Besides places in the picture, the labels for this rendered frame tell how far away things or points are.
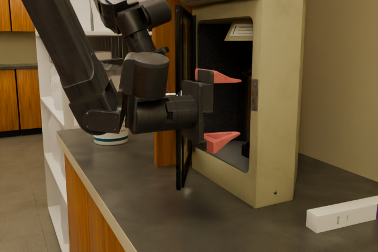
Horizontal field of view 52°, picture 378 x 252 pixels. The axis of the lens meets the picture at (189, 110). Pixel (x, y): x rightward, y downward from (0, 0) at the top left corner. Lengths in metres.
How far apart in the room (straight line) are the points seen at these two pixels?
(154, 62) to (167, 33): 0.56
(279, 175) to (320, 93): 0.46
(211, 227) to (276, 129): 0.26
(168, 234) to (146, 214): 0.10
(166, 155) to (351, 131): 0.56
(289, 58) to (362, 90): 0.37
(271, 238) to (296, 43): 0.42
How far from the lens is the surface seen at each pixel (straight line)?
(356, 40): 1.22
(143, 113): 0.59
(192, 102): 0.63
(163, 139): 1.16
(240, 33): 0.94
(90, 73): 0.58
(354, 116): 1.23
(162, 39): 1.12
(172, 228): 0.82
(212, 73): 0.63
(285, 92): 0.89
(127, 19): 0.88
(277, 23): 0.86
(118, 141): 1.43
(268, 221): 0.86
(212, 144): 0.65
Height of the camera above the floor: 1.32
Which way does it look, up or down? 10 degrees down
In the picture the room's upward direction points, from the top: straight up
